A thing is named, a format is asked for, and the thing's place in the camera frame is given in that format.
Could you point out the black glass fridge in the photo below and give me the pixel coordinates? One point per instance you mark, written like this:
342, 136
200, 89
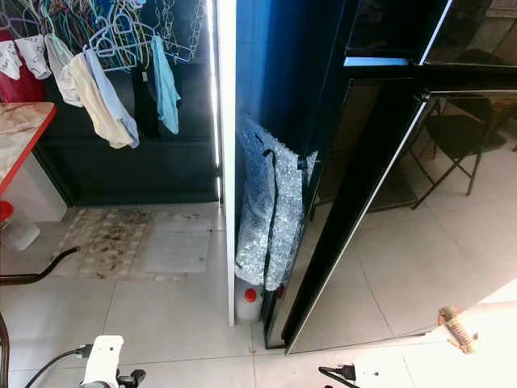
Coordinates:
371, 162

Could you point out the white jug with red cap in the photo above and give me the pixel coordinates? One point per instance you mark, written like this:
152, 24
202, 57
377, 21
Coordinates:
249, 307

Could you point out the patterned floor mat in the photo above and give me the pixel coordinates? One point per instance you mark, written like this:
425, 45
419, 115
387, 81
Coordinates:
121, 238

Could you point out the brown metal chair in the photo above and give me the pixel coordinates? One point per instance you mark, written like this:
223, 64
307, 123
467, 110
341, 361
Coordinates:
32, 277

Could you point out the clear jug with red lid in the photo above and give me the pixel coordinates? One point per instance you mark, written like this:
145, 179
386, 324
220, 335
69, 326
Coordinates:
18, 230

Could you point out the white storage box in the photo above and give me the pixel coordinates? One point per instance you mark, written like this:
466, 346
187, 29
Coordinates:
40, 194

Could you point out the bubble wrap roll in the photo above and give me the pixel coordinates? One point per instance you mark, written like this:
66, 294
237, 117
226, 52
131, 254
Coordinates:
258, 210

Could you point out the marble table with red edge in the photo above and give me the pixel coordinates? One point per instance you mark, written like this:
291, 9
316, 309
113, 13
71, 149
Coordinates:
20, 137

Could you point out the pale blue hanging cloth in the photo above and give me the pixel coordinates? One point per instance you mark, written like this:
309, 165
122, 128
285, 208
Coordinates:
123, 111

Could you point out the beige hanging cloth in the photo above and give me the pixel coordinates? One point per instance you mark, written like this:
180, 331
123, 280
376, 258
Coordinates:
101, 105

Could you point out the black hanging cloth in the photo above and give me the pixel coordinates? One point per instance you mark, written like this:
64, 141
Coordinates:
145, 101

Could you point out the teal hanging cloth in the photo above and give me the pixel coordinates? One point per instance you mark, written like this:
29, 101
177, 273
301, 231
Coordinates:
166, 85

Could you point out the red garment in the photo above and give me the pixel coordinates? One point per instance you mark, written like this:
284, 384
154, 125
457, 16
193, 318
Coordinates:
20, 87

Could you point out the white grey hanging cloth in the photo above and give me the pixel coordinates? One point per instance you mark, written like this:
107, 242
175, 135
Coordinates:
60, 73

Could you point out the drying rack with hangers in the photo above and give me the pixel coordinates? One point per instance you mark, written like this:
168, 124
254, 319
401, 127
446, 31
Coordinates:
81, 12

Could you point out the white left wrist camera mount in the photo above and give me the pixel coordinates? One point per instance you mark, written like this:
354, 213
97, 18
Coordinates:
103, 360

